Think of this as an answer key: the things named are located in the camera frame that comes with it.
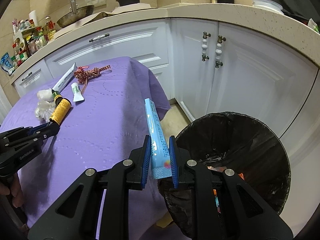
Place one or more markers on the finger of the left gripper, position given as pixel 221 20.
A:
pixel 45 131

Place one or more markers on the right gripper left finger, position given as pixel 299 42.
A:
pixel 97 202

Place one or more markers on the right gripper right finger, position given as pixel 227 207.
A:
pixel 247 216

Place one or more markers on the clear plastic bag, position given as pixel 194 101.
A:
pixel 44 110

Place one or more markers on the yellow label bottle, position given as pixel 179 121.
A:
pixel 61 111

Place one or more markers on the white tissue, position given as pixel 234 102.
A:
pixel 45 95

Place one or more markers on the green label bottle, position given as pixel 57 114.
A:
pixel 56 97

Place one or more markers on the white green tube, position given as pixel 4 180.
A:
pixel 77 96

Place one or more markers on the long white tube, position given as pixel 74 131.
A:
pixel 64 80

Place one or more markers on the red checkered ribbon bow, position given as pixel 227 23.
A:
pixel 83 75

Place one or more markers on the light blue tube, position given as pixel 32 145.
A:
pixel 160 158

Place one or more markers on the orange plastic bag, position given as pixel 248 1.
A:
pixel 220 188

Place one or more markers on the black lined trash bin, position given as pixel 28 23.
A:
pixel 241 143

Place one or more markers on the person left hand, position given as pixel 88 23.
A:
pixel 14 190

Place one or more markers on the purple tablecloth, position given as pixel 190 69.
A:
pixel 98 132

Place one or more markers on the seasoning shelf with bottles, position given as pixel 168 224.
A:
pixel 28 39

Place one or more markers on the cooking oil bottle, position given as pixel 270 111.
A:
pixel 50 29

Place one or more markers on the steel wok pan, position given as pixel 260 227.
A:
pixel 75 14

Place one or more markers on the black casserole pot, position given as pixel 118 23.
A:
pixel 127 2

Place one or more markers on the white stacked containers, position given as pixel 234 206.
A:
pixel 268 5

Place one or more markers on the right cabinet door handle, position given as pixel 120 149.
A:
pixel 218 51

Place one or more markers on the cabinet door handle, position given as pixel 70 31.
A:
pixel 218 51
pixel 205 46

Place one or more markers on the left cabinet door handle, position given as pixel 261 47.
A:
pixel 205 46

